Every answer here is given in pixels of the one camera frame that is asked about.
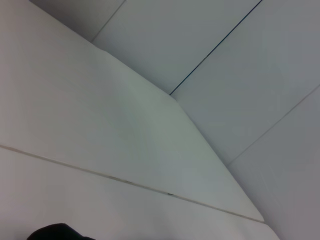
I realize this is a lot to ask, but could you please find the black t-shirt with FREE print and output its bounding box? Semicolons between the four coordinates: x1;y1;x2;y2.
26;222;97;240

